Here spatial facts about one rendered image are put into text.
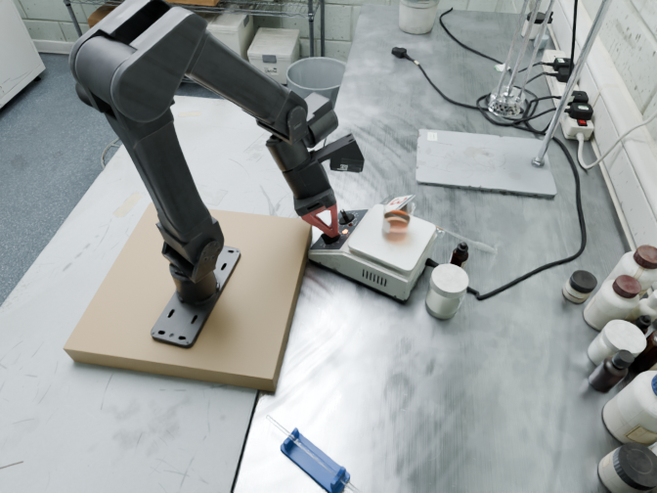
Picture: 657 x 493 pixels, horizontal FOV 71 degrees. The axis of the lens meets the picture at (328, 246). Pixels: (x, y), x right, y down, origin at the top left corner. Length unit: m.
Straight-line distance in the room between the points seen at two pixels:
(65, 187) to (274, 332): 2.12
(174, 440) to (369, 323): 0.34
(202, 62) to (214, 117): 0.70
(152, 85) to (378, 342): 0.50
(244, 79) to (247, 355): 0.39
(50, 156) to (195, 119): 1.81
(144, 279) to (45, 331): 0.18
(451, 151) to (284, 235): 0.47
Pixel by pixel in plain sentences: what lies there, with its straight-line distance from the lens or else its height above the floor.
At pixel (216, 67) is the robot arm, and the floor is 1.31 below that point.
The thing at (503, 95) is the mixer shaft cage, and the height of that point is 1.07.
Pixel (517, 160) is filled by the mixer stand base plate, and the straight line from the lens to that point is 1.15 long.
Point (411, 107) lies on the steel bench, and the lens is 1.28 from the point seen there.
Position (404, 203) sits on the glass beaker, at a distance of 0.78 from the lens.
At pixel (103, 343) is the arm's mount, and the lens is 0.79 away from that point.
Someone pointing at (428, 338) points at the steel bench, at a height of 0.90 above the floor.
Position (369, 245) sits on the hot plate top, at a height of 0.99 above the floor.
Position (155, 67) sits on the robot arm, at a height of 1.34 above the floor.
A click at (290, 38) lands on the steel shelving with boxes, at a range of 3.03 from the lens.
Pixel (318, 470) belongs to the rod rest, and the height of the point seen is 0.91.
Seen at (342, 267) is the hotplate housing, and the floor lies 0.93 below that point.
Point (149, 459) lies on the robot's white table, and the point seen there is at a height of 0.90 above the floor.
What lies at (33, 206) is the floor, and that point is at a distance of 2.69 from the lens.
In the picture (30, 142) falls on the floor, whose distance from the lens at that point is 3.16.
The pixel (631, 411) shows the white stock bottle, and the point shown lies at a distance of 0.76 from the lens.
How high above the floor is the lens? 1.57
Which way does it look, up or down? 49 degrees down
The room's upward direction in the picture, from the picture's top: straight up
